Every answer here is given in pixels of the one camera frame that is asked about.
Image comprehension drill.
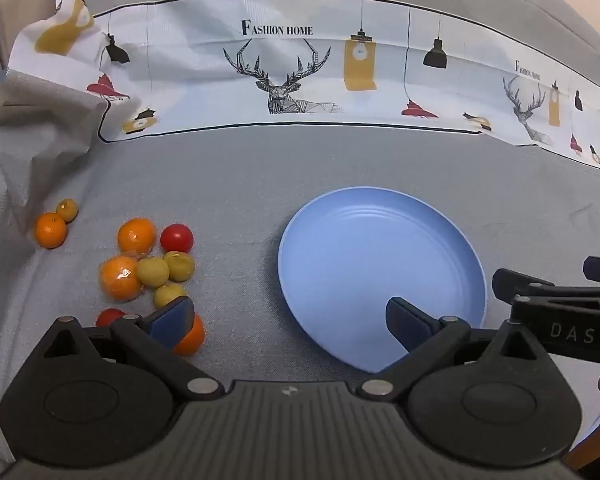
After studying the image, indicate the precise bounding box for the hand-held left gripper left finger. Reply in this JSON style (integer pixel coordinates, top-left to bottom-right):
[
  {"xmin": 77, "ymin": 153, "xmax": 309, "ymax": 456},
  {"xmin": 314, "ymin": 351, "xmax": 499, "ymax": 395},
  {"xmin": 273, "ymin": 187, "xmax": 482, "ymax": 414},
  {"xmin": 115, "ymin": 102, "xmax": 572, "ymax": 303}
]
[{"xmin": 29, "ymin": 296, "xmax": 226, "ymax": 403}]

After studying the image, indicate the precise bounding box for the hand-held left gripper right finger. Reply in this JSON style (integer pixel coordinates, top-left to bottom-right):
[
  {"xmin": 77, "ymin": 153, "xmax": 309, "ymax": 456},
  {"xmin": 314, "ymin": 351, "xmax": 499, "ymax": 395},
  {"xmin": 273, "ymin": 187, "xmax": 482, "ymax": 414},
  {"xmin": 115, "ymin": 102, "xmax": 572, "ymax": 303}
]
[{"xmin": 356, "ymin": 297, "xmax": 553, "ymax": 403}]

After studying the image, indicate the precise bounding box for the light blue plate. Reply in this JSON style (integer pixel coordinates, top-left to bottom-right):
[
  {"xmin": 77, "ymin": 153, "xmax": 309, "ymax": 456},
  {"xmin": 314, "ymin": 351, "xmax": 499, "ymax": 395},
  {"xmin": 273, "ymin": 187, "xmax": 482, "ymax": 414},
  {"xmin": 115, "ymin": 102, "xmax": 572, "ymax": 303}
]
[{"xmin": 277, "ymin": 186, "xmax": 487, "ymax": 374}]

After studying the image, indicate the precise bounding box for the red tomato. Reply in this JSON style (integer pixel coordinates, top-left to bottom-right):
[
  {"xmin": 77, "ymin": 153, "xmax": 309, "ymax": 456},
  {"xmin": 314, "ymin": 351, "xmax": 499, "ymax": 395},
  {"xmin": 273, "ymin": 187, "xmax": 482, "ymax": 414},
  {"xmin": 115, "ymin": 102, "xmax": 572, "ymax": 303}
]
[
  {"xmin": 160, "ymin": 223, "xmax": 195, "ymax": 254},
  {"xmin": 95, "ymin": 308, "xmax": 127, "ymax": 329}
]

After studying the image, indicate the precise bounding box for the plastic-wrapped orange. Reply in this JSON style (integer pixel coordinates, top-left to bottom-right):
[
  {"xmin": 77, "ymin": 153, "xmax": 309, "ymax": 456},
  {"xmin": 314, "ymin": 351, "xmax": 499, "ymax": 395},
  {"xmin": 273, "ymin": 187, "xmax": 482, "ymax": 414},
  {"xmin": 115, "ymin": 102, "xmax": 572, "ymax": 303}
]
[{"xmin": 98, "ymin": 255, "xmax": 145, "ymax": 303}]

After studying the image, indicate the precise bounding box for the small mandarin orange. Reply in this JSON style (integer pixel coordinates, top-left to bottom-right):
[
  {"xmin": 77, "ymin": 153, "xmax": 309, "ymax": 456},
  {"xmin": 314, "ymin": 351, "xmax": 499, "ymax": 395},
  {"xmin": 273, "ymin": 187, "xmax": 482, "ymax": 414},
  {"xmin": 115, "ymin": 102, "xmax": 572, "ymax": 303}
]
[{"xmin": 34, "ymin": 212, "xmax": 68, "ymax": 249}]

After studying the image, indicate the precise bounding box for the small yellow-green fruit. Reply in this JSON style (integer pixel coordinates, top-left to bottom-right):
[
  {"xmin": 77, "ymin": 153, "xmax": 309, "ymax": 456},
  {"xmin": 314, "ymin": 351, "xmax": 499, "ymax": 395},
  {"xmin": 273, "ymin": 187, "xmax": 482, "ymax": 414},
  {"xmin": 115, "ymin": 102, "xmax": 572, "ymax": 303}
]
[{"xmin": 55, "ymin": 198, "xmax": 80, "ymax": 224}]

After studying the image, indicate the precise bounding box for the white printed cloth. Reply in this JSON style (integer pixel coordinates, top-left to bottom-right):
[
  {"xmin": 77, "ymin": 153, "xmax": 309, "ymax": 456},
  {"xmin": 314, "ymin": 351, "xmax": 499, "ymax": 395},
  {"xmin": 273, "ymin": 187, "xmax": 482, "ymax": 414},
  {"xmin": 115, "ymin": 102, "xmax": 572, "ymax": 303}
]
[{"xmin": 5, "ymin": 0, "xmax": 600, "ymax": 171}]

